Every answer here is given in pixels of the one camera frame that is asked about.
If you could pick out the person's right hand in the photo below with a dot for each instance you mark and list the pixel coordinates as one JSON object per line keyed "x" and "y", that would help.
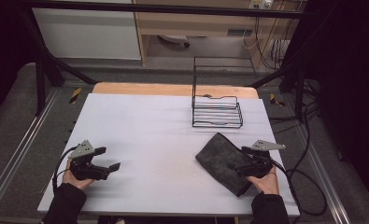
{"x": 267, "y": 183}

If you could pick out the white table cover board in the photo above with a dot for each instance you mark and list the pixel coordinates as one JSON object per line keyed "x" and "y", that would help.
{"x": 148, "y": 149}

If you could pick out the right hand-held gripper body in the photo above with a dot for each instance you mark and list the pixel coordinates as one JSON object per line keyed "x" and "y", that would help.
{"x": 260, "y": 163}

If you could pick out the white power strip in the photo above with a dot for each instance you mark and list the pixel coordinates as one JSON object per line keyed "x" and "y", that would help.
{"x": 261, "y": 3}

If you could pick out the white cabinet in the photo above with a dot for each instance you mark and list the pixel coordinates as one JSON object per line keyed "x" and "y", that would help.
{"x": 88, "y": 34}

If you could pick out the black metal crossbar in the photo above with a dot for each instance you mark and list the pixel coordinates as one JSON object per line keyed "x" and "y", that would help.
{"x": 173, "y": 8}

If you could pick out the dark grey towel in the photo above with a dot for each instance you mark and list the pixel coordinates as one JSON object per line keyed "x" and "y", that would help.
{"x": 222, "y": 158}

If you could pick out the person's left hand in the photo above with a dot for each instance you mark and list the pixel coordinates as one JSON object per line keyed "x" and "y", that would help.
{"x": 74, "y": 182}

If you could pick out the white chair base with caster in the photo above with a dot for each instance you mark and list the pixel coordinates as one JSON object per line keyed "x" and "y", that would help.
{"x": 176, "y": 39}

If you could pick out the aluminium floor rail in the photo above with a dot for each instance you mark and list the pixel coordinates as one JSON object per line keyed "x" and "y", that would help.
{"x": 323, "y": 174}
{"x": 20, "y": 146}

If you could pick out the light wooden desk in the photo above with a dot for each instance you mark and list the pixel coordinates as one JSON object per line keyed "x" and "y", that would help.
{"x": 188, "y": 26}

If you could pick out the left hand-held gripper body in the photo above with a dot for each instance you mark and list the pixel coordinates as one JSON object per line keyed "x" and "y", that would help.
{"x": 85, "y": 169}

